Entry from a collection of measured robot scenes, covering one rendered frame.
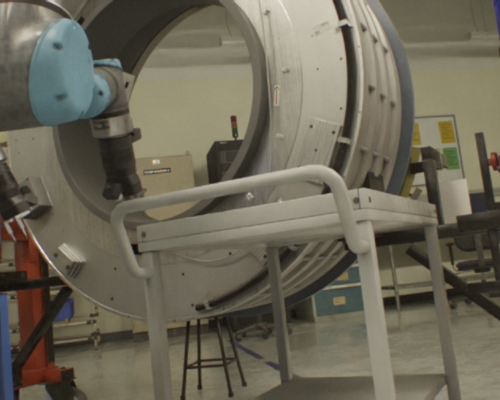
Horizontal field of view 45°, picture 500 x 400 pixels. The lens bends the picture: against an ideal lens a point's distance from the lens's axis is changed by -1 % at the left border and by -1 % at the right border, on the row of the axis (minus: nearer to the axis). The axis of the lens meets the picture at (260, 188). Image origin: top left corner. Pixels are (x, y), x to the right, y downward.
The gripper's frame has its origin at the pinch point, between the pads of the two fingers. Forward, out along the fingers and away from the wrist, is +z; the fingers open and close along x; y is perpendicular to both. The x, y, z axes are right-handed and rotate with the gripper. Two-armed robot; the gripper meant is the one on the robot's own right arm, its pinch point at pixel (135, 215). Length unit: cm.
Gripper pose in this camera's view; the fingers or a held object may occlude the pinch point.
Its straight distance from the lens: 146.6
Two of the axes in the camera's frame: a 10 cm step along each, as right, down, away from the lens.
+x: 9.5, -0.3, -3.1
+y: -2.8, 3.1, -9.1
